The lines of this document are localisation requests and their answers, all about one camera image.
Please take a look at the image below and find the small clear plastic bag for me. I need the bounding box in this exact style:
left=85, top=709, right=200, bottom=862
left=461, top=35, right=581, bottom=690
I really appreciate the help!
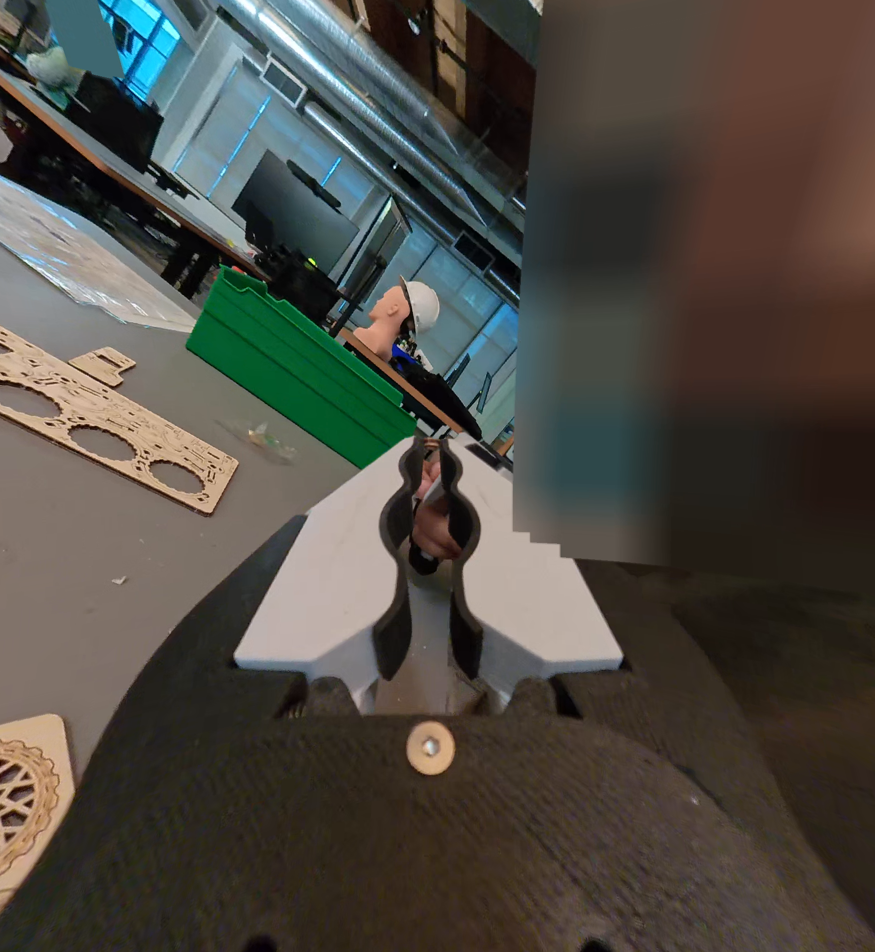
left=218, top=418, right=297, bottom=466

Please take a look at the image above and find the black monitor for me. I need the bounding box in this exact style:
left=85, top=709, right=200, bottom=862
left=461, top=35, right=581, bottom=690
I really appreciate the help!
left=231, top=149, right=360, bottom=278

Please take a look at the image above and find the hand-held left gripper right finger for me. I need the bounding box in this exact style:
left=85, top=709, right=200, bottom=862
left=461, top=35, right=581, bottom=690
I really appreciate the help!
left=437, top=439, right=626, bottom=708

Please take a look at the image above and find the wooden sheet with round holes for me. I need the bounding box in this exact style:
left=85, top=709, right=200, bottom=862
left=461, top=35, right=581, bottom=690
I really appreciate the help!
left=0, top=321, right=239, bottom=516

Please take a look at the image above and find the mannequin head with white helmet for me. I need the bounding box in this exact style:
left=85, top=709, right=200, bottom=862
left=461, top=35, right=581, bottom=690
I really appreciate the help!
left=353, top=277, right=440, bottom=351

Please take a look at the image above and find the small wooden sheet piece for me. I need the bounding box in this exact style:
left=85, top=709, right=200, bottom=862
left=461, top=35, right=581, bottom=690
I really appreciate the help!
left=69, top=348, right=137, bottom=388

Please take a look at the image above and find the wooden gear puzzle sheet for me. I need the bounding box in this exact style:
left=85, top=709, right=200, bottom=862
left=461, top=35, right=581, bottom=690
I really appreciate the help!
left=0, top=714, right=76, bottom=946

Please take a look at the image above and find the silver ventilation duct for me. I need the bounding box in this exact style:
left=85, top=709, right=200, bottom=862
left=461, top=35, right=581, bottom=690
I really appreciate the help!
left=218, top=0, right=528, bottom=270

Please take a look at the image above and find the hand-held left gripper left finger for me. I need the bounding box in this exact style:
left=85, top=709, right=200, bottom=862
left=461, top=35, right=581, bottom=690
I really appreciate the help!
left=233, top=436, right=427, bottom=716

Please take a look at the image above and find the background wooden table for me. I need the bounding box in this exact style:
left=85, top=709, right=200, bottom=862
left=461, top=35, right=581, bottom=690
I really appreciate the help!
left=0, top=41, right=483, bottom=441

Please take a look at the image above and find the clear plastic packaging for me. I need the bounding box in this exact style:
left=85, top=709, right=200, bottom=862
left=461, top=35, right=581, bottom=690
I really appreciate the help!
left=0, top=156, right=196, bottom=332

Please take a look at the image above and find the green bin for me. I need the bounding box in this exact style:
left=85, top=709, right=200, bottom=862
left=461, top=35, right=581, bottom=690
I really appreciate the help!
left=186, top=266, right=418, bottom=470

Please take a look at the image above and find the person's right hand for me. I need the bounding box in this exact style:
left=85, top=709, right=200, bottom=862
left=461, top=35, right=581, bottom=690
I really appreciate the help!
left=411, top=463, right=462, bottom=560

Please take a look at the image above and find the grey desk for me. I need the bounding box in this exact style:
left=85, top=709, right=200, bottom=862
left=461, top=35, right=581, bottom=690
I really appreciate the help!
left=0, top=74, right=424, bottom=752

